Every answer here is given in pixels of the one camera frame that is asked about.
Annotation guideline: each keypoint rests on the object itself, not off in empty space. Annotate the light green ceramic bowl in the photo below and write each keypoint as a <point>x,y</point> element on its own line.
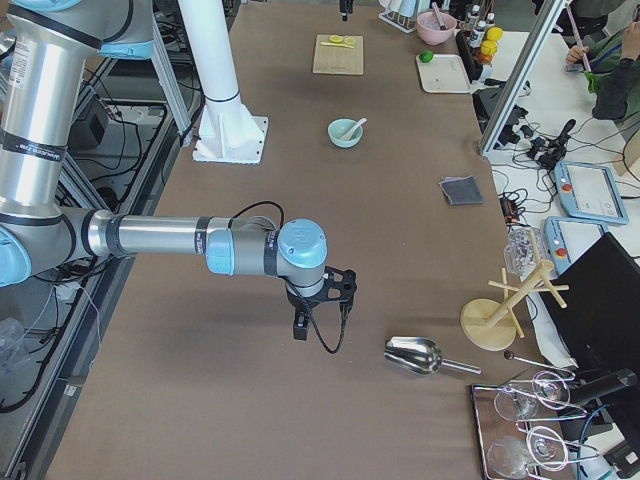
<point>337,128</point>

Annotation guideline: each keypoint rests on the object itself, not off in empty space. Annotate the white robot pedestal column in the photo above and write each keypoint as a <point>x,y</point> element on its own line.
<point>228,132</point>

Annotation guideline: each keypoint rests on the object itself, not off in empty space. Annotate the bamboo cutting board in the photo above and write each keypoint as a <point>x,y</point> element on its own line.
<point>338,61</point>

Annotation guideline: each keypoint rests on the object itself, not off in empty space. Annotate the white ceramic spoon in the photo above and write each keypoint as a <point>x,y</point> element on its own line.
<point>350,133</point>

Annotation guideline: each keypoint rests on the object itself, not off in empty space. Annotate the blue teach pendant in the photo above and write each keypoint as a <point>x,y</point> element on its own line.
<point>568,239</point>
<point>589,192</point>

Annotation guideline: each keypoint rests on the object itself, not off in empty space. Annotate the aluminium frame post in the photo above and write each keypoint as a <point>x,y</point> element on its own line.
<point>527,58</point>

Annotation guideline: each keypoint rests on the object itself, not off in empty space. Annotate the blue teach pendant near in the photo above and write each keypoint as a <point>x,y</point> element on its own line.
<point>568,239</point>

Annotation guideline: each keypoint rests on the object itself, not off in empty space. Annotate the person in green jacket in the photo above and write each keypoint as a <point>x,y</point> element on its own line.
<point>614,63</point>

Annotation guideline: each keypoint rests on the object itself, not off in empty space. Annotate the blue teach pendant far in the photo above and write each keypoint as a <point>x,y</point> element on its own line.
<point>589,192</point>

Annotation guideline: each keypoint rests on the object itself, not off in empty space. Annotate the clear glass crystal cup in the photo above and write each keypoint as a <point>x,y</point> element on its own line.
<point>524,250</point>

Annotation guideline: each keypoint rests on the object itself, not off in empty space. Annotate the yellow plastic knife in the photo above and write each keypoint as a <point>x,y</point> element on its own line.
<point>338,45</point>

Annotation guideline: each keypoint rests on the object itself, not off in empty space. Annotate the cream plastic tray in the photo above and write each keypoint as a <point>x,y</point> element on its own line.
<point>443,74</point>

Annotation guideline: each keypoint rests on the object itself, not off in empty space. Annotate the black monitor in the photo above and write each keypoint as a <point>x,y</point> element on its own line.
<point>600,324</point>

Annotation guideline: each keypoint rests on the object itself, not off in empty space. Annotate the wooden mug tree stand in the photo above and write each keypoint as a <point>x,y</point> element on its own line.
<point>494,326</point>

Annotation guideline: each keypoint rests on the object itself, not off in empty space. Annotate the green lime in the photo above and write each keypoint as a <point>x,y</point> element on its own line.
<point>426,56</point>

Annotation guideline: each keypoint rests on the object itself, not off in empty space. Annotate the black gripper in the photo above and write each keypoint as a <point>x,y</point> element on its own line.
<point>344,6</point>
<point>298,306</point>

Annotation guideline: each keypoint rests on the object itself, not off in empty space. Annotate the metal scoop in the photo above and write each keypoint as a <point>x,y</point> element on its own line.
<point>422,355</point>

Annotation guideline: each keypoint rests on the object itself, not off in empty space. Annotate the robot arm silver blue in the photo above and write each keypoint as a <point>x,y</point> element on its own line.
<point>54,39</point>

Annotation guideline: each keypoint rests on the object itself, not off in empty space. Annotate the pink bowl with ice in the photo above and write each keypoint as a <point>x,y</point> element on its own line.
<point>429,29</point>

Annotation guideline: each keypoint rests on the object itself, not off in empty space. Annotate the grey folded cloth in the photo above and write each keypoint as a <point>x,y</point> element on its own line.
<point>459,191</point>

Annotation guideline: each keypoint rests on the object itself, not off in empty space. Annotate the wire rack with wine glasses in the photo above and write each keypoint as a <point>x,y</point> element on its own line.
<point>518,427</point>

